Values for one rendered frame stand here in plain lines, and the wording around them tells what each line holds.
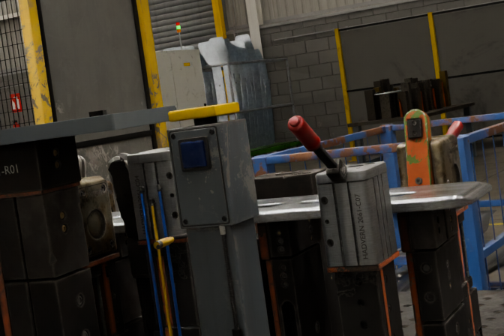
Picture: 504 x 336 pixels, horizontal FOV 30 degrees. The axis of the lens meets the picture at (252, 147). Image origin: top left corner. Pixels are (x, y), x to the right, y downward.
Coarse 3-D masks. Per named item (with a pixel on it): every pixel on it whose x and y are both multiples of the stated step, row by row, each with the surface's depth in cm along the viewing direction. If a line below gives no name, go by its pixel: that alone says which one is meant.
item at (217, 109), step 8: (216, 104) 105; (224, 104) 103; (232, 104) 105; (176, 112) 103; (184, 112) 103; (192, 112) 103; (200, 112) 102; (208, 112) 102; (216, 112) 102; (224, 112) 103; (232, 112) 105; (176, 120) 104; (200, 120) 104; (208, 120) 104; (216, 120) 105
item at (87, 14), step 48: (48, 0) 449; (96, 0) 481; (144, 0) 514; (48, 48) 447; (96, 48) 477; (144, 48) 514; (48, 96) 440; (96, 96) 474; (144, 96) 511; (96, 144) 470; (144, 144) 507
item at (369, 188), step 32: (320, 192) 114; (352, 192) 112; (384, 192) 117; (352, 224) 113; (384, 224) 116; (352, 256) 113; (384, 256) 114; (352, 288) 114; (384, 288) 115; (352, 320) 115; (384, 320) 114
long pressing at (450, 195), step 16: (400, 192) 133; (416, 192) 131; (432, 192) 128; (448, 192) 126; (464, 192) 124; (480, 192) 126; (272, 208) 135; (288, 208) 130; (304, 208) 128; (400, 208) 122; (416, 208) 121; (432, 208) 120
